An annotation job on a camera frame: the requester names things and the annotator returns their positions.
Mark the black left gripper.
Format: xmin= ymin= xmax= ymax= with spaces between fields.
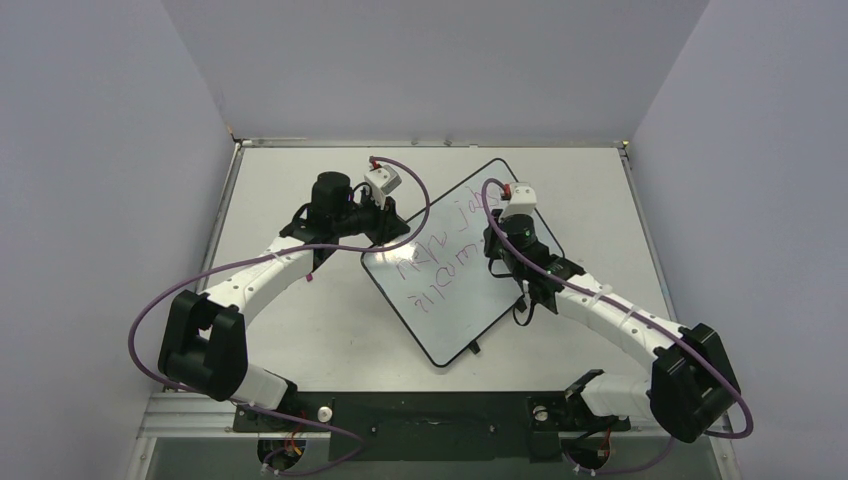
xmin=334 ymin=188 xmax=409 ymax=247

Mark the black framed whiteboard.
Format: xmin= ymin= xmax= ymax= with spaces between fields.
xmin=360 ymin=156 xmax=566 ymax=370

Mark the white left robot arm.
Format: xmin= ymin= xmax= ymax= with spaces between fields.
xmin=157 ymin=164 xmax=410 ymax=430

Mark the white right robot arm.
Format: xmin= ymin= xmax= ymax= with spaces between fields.
xmin=483 ymin=215 xmax=741 ymax=443

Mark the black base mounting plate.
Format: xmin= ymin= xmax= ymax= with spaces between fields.
xmin=232 ymin=391 xmax=631 ymax=463

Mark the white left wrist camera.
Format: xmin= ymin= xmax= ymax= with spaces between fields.
xmin=364 ymin=165 xmax=402 ymax=209

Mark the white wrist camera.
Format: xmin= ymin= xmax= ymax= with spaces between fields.
xmin=499 ymin=182 xmax=537 ymax=221
xmin=364 ymin=165 xmax=402 ymax=209

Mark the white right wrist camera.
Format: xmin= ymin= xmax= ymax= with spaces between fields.
xmin=499 ymin=182 xmax=537 ymax=221

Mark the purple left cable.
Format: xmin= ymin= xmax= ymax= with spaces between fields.
xmin=126 ymin=155 xmax=432 ymax=480

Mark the aluminium front rail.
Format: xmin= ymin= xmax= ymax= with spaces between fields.
xmin=137 ymin=392 xmax=730 ymax=440

